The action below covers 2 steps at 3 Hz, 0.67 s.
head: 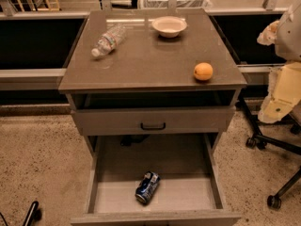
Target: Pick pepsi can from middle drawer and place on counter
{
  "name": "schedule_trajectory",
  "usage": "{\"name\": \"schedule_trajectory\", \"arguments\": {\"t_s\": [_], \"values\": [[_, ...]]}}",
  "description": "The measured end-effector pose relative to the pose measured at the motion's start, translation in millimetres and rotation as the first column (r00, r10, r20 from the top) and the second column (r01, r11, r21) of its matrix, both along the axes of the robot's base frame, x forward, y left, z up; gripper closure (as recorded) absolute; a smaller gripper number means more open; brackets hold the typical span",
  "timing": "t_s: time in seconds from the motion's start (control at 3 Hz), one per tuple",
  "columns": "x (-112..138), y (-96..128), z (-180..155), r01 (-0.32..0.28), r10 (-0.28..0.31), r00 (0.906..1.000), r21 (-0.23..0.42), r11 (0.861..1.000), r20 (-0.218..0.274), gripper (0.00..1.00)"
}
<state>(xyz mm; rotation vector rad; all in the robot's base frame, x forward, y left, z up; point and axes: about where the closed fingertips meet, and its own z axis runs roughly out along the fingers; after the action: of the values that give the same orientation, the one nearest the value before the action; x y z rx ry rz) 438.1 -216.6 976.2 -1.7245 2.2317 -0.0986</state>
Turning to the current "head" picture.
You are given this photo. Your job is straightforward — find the black drawer handle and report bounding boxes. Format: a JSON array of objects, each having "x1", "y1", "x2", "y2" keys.
[{"x1": 140, "y1": 122, "x2": 166, "y2": 131}]

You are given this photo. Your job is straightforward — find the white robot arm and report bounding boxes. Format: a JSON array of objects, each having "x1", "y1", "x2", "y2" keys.
[{"x1": 257, "y1": 0, "x2": 301, "y2": 123}]

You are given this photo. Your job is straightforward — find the black office chair base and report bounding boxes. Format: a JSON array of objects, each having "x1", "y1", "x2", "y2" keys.
[{"x1": 238, "y1": 95, "x2": 301, "y2": 210}]

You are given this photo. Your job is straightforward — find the white wire basket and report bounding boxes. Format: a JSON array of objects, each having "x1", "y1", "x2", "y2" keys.
[{"x1": 137, "y1": 0, "x2": 212, "y2": 9}]

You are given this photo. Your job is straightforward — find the blue pepsi can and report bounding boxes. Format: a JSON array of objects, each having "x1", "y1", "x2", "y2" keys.
[{"x1": 135, "y1": 171, "x2": 161, "y2": 204}]

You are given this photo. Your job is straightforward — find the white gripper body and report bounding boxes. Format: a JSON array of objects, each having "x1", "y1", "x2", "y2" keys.
[{"x1": 258, "y1": 62, "x2": 301, "y2": 123}]

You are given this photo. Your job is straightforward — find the clear plastic water bottle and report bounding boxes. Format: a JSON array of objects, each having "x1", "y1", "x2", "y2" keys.
[{"x1": 91, "y1": 24, "x2": 126, "y2": 58}]

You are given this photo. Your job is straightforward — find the white paper bowl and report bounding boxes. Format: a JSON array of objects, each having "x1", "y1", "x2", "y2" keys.
[{"x1": 151, "y1": 16, "x2": 187, "y2": 38}]

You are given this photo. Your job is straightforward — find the closed grey top drawer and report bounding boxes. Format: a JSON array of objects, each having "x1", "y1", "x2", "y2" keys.
[{"x1": 71, "y1": 106, "x2": 235, "y2": 136}]

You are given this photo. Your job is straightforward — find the open grey middle drawer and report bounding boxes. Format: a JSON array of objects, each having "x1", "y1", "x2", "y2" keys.
[{"x1": 71, "y1": 134, "x2": 240, "y2": 226}]

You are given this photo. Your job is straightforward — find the orange fruit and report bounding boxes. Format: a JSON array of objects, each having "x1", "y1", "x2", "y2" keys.
[{"x1": 194, "y1": 62, "x2": 214, "y2": 81}]

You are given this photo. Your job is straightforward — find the black chair leg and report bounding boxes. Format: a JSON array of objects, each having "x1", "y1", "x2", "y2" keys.
[{"x1": 23, "y1": 201, "x2": 42, "y2": 226}]

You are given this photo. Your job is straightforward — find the grey drawer cabinet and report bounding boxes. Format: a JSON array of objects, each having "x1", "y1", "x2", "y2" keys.
[{"x1": 57, "y1": 8, "x2": 248, "y2": 226}]

